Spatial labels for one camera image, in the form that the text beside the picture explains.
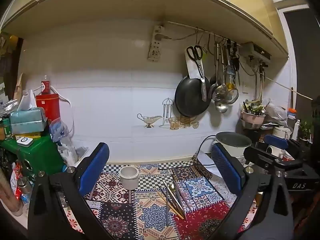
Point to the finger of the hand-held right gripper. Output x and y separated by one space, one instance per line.
275 141
270 158

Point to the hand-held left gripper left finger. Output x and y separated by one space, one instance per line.
93 170

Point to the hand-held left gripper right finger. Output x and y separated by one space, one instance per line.
226 170

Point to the white ceramic cup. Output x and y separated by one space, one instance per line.
128 178

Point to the gold spoon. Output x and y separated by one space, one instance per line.
171 187

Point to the dark grey chopstick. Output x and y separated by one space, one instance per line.
165 187
167 210

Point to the clear plastic bag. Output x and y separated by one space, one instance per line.
276 113

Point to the white rice cooker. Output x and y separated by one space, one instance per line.
232 142

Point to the pink utensil basket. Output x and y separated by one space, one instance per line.
252 117

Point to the wooden stick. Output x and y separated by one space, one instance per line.
287 87

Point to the blue-white plastic bag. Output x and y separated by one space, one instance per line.
62 140

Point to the patchwork patterned mat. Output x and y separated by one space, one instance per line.
120 205

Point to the green box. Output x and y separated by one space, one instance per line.
37 155

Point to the mesh strainer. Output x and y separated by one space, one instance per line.
233 93

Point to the steel ladle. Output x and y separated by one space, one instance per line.
221 107

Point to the steel slotted spoon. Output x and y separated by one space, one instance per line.
220 90

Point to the small white device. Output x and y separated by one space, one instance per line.
24 141

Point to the red tin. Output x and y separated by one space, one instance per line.
47 107

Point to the black frying pan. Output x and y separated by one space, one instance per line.
190 97

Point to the teal tissue box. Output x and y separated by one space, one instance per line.
27 121

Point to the steel peeler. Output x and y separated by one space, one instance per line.
229 68

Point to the red-label plastic bottle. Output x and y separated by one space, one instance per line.
45 83

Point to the white power strip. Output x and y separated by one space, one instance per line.
155 43

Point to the white wall socket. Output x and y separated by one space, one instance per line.
245 87

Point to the kitchenware wall sticker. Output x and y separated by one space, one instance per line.
170 118

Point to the wall water heater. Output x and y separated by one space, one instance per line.
255 51

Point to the white hanging rail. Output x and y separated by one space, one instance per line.
200 30

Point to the cream wall cabinet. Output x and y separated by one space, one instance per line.
150 2

